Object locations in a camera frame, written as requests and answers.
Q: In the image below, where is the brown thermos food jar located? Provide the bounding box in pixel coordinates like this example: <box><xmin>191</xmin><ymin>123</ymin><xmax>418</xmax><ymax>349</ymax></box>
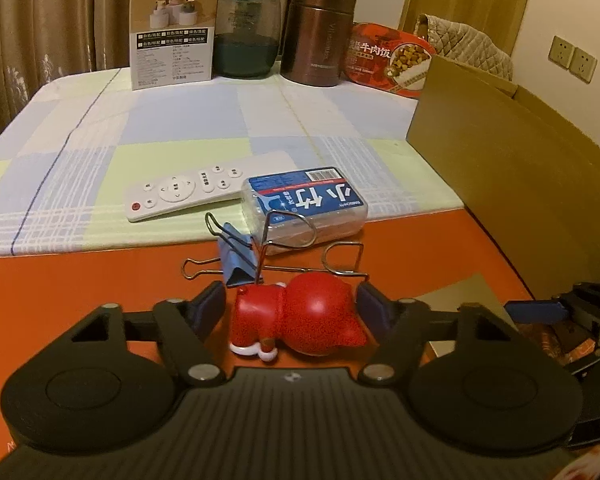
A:
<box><xmin>280</xmin><ymin>0</ymin><xmax>352</xmax><ymax>87</ymax></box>

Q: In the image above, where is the beige wall socket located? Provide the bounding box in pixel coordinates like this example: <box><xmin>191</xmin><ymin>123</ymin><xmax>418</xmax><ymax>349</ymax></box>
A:
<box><xmin>569</xmin><ymin>47</ymin><xmax>598</xmax><ymax>84</ymax></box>
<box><xmin>549</xmin><ymin>36</ymin><xmax>576</xmax><ymax>68</ymax></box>

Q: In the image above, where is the red printed mat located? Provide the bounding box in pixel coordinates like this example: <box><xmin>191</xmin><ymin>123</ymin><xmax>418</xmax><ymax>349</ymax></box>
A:
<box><xmin>0</xmin><ymin>207</ymin><xmax>600</xmax><ymax>480</ymax></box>

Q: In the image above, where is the blue binder clip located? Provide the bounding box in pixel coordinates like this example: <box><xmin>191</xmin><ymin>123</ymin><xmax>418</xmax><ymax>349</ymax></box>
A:
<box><xmin>182</xmin><ymin>212</ymin><xmax>262</xmax><ymax>289</ymax></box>

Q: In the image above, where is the brown patterned curtain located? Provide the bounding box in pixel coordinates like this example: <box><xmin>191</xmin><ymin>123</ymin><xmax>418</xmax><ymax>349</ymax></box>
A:
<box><xmin>0</xmin><ymin>0</ymin><xmax>301</xmax><ymax>136</ymax></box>

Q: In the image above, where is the beige quilted chair cover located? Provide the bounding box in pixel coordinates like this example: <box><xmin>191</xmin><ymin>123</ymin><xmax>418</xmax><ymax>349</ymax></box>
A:
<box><xmin>414</xmin><ymin>14</ymin><xmax>515</xmax><ymax>83</ymax></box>

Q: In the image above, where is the white product box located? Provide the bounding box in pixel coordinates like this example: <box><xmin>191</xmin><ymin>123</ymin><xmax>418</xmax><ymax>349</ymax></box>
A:
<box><xmin>130</xmin><ymin>0</ymin><xmax>221</xmax><ymax>92</ymax></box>

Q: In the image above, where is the red instant meal box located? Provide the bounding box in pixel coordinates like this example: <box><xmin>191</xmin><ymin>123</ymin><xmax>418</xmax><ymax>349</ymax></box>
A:
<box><xmin>341</xmin><ymin>22</ymin><xmax>438</xmax><ymax>98</ymax></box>

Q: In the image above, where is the red figurine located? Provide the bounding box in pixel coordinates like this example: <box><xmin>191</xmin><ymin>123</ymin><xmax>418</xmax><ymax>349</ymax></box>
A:
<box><xmin>229</xmin><ymin>274</ymin><xmax>368</xmax><ymax>362</ymax></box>

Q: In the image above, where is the white remote control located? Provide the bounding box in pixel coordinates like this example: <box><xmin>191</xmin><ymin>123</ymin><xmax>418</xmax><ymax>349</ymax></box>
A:
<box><xmin>124</xmin><ymin>150</ymin><xmax>301</xmax><ymax>223</ymax></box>

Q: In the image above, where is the blue label floss pick box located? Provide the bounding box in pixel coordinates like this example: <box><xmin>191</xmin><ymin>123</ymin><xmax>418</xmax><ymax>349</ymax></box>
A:
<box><xmin>241</xmin><ymin>165</ymin><xmax>370</xmax><ymax>257</ymax></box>

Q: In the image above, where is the brown cardboard box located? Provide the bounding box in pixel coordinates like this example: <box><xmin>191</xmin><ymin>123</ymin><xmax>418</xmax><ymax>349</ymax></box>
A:
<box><xmin>405</xmin><ymin>55</ymin><xmax>600</xmax><ymax>301</ymax></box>

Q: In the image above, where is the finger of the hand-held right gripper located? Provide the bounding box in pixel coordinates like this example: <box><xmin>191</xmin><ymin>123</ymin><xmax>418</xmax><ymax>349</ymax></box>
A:
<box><xmin>504</xmin><ymin>282</ymin><xmax>600</xmax><ymax>333</ymax></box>
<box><xmin>562</xmin><ymin>332</ymin><xmax>600</xmax><ymax>378</ymax></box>

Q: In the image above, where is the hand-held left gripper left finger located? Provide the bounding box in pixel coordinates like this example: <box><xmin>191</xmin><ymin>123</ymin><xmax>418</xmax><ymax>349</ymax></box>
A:
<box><xmin>71</xmin><ymin>281</ymin><xmax>227</xmax><ymax>387</ymax></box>

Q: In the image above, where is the checkered tablecloth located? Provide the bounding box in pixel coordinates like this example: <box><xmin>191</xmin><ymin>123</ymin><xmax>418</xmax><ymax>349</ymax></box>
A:
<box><xmin>0</xmin><ymin>62</ymin><xmax>465</xmax><ymax>259</ymax></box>

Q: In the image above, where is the tan cardboard card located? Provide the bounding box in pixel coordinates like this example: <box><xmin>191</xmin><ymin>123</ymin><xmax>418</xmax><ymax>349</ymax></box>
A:
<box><xmin>414</xmin><ymin>273</ymin><xmax>522</xmax><ymax>358</ymax></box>

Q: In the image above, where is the green glass jar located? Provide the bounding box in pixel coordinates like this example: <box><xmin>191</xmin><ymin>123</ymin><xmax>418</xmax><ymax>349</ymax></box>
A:
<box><xmin>215</xmin><ymin>0</ymin><xmax>282</xmax><ymax>79</ymax></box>

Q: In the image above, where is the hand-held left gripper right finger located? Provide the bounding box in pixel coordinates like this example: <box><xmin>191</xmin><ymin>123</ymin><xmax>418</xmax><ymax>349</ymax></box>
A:
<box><xmin>355</xmin><ymin>282</ymin><xmax>522</xmax><ymax>387</ymax></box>

